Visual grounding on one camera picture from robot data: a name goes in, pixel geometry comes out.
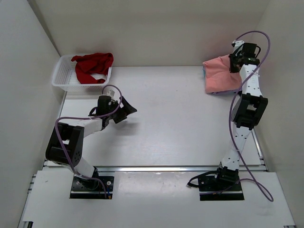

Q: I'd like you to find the pink t shirt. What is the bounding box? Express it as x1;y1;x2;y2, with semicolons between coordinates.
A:
202;55;241;94

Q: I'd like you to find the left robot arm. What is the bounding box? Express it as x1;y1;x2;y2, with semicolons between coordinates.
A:
45;95;137;181

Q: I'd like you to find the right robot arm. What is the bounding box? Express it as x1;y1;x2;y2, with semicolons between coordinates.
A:
216;40;268;185

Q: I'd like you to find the folded purple t shirt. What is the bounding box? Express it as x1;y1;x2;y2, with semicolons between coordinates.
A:
211;89;238;95

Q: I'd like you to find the red t shirt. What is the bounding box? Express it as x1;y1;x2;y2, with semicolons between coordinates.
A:
71;53;114;84

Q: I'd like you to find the white plastic basket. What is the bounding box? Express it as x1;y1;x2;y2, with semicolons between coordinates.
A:
52;55;112;93

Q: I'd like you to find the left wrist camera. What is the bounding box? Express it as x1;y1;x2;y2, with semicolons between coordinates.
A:
106;90;115;97

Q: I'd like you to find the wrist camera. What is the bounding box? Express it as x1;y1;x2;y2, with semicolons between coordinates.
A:
231;40;244;48
106;90;115;97

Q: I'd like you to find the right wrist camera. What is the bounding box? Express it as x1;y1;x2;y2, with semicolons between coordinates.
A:
231;40;244;48

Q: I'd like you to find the aluminium rail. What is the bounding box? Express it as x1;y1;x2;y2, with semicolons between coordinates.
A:
97;166;217;172

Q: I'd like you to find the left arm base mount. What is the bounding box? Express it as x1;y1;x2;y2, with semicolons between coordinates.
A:
69;171;114;200

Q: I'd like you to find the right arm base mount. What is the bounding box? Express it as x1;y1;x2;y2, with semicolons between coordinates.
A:
187;167;245;201

